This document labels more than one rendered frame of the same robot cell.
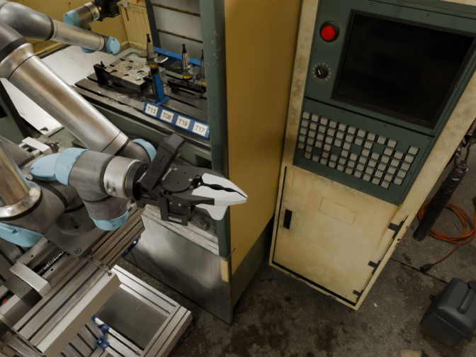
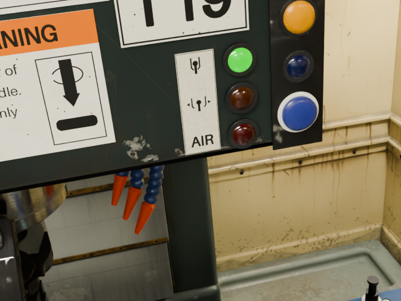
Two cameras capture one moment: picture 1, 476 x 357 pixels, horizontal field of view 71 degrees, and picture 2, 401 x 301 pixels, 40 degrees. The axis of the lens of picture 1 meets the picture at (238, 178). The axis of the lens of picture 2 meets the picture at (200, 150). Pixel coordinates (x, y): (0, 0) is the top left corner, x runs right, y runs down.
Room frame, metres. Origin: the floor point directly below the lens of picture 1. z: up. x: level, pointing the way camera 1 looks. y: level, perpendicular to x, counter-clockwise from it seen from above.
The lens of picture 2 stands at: (1.25, 0.78, 1.83)
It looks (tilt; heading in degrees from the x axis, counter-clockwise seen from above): 27 degrees down; 318
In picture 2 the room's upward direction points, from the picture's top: 5 degrees counter-clockwise
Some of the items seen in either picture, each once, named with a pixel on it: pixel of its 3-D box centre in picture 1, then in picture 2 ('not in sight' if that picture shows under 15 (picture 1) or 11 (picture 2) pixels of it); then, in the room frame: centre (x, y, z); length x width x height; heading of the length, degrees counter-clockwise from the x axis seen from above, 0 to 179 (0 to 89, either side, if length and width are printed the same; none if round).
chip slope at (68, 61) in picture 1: (78, 83); not in sight; (2.18, 1.15, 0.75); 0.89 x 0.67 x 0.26; 149
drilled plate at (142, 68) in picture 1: (135, 74); not in sight; (1.92, 0.64, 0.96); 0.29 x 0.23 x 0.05; 59
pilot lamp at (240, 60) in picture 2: not in sight; (239, 60); (1.53, 0.48, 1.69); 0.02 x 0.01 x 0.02; 59
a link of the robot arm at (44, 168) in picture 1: (59, 180); not in sight; (0.66, 0.50, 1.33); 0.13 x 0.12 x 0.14; 164
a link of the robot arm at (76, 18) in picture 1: (78, 18); not in sight; (1.59, 0.73, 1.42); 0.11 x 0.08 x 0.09; 149
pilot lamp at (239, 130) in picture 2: not in sight; (243, 134); (1.53, 0.48, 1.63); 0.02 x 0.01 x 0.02; 59
